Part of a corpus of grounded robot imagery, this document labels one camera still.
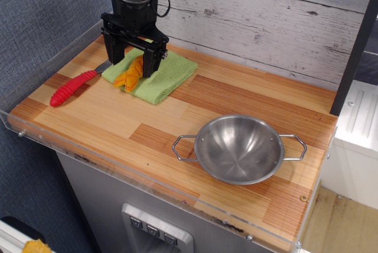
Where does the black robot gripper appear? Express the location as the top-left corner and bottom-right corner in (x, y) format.
(101, 0), (169, 78)

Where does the orange plush pepper toy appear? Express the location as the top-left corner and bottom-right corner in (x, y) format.
(113, 55), (144, 93)

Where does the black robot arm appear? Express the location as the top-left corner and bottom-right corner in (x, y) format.
(101, 0), (171, 78)

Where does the green folded cloth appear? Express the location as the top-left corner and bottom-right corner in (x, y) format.
(102, 48), (198, 105)

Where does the grey toy fridge cabinet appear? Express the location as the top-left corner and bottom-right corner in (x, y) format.
(57, 153), (267, 252)

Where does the silver dispenser button panel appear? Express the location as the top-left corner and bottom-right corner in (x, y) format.
(121, 203), (194, 252)

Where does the yellow object bottom left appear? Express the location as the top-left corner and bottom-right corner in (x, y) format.
(21, 239), (53, 253)

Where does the white toy sink unit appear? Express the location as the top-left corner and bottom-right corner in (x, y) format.
(320, 80), (377, 209)

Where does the red handled metal fork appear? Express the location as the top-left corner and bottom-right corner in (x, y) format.
(50, 60), (112, 107)

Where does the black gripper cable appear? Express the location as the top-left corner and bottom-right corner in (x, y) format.
(153, 0), (172, 18)

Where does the clear acrylic guard rail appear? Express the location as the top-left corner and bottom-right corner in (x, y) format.
(1, 38), (337, 252)

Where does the metal bowl with handles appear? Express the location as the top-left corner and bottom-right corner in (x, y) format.
(172, 113), (308, 186)

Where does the black vertical post right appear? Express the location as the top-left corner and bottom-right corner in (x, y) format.
(330, 0), (377, 116)

